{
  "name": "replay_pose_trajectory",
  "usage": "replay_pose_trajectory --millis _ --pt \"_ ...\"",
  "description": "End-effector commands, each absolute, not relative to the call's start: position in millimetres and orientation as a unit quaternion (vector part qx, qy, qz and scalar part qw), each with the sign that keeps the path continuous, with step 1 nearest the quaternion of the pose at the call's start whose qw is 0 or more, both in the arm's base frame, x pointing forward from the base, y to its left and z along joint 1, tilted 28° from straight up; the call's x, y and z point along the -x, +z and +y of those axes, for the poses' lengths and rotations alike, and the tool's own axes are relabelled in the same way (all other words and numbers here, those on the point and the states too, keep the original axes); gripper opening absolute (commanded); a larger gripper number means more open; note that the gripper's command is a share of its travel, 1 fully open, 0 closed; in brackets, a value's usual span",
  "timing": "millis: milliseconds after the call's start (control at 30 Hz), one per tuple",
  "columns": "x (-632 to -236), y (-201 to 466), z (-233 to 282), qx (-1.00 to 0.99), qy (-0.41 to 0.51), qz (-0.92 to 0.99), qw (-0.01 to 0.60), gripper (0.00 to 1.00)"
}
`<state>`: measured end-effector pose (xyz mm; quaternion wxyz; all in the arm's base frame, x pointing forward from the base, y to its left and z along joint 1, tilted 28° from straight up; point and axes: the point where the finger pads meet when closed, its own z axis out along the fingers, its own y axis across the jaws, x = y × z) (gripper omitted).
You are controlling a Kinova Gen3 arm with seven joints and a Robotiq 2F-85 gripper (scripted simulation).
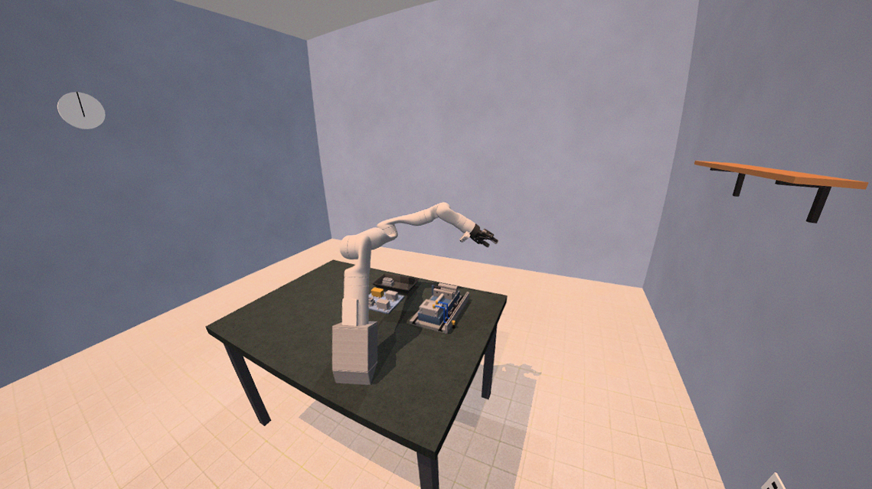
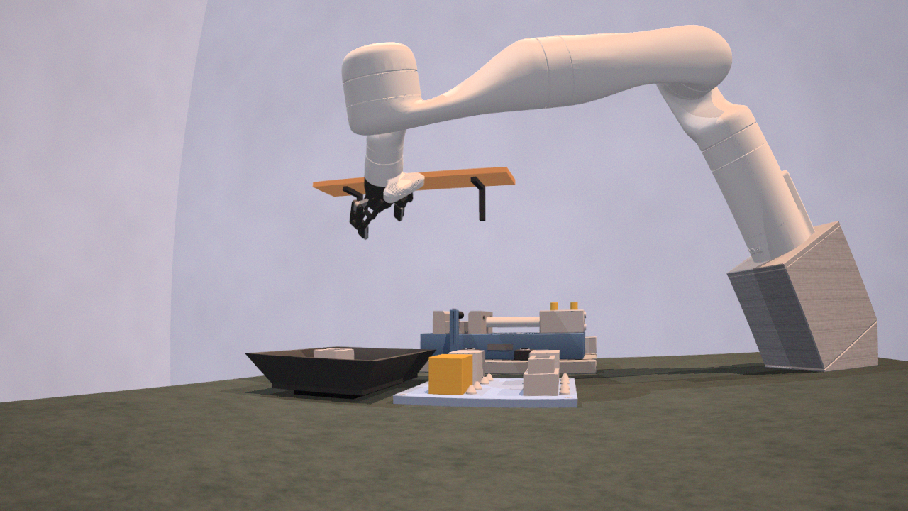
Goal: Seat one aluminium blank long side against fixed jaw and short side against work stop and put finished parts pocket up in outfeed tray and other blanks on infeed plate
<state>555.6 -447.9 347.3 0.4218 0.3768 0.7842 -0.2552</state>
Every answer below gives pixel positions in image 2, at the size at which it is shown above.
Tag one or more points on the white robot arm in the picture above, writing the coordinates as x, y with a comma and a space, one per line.
383, 100

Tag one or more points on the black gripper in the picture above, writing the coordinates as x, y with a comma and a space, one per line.
374, 200

